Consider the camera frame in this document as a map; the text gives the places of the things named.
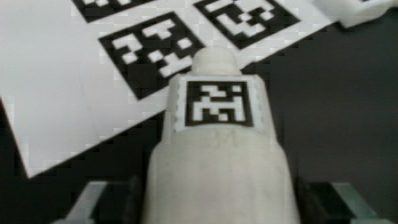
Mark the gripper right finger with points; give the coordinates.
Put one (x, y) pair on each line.
(333, 205)

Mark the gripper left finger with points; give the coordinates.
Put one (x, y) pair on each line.
(108, 204)

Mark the white table leg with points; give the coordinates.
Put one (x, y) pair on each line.
(220, 181)

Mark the white marker sheet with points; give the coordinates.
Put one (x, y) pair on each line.
(94, 51)

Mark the white cross table base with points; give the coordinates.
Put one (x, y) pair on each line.
(353, 12)

